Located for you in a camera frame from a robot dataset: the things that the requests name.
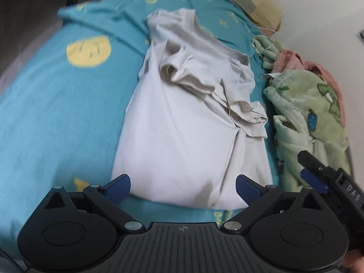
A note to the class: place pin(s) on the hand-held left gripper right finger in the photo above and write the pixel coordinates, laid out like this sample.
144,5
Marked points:
248,190

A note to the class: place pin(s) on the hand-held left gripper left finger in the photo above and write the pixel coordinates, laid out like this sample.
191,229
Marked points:
118,187

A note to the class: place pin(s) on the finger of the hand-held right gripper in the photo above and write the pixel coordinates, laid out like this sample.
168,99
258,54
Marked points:
312,179
312,161

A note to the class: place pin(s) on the white shirt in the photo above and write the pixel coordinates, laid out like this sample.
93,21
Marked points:
176,136

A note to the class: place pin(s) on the person's right hand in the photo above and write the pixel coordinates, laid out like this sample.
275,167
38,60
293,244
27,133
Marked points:
355,260

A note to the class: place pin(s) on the green cartoon fleece blanket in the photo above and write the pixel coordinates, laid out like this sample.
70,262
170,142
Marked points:
293,96

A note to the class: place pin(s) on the bed with teal sheet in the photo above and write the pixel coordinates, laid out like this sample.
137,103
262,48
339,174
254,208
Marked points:
57,105

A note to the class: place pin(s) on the pink fuzzy blanket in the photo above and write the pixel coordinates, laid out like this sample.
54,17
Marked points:
290,59

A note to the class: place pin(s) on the checkered pillow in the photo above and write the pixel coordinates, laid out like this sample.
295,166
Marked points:
277,20

